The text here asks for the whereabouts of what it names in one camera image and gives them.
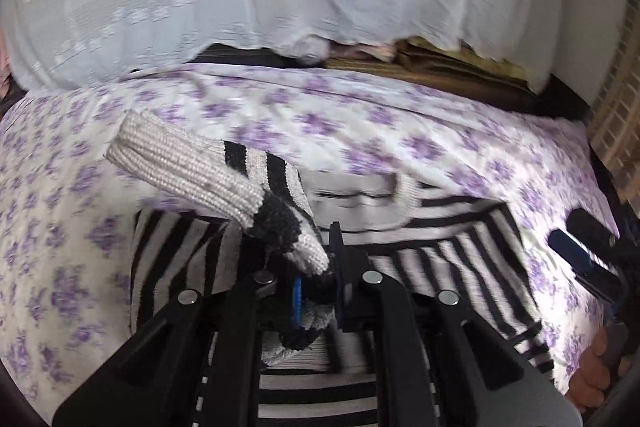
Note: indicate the brown folded blankets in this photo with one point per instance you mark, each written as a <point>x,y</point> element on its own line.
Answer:
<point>450,67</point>

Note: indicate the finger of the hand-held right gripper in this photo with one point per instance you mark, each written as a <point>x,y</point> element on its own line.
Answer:
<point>570,249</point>
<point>592,227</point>

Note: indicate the purple floral bedsheet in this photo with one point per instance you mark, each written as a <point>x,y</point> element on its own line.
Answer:
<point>350,132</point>

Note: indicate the pink patterned cloth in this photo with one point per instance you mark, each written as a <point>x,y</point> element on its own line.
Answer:
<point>365,52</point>

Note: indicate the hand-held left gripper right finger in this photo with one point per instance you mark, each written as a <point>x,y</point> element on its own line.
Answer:
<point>346,267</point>

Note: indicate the person's right hand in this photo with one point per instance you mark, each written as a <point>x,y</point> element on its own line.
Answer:
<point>592,377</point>

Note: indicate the black white striped knit sweater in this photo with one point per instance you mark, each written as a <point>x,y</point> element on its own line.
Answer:
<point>450,232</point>

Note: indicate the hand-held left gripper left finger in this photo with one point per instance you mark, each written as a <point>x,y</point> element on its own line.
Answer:
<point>296,302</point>

